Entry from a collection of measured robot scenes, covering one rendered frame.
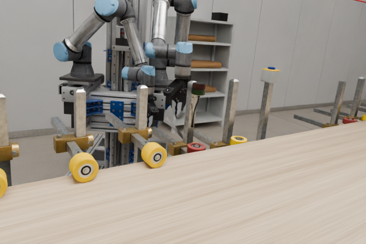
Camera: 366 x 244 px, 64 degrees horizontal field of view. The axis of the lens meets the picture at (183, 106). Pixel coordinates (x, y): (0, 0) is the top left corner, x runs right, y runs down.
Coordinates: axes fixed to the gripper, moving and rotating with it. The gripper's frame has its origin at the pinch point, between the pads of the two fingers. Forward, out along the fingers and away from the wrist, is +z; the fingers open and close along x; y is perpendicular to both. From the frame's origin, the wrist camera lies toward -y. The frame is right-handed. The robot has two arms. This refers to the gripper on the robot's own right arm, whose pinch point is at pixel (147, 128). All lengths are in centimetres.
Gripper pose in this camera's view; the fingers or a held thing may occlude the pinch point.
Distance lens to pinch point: 170.1
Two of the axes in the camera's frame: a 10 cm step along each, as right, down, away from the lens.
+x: -8.4, 0.7, -5.4
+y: -5.4, -2.5, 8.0
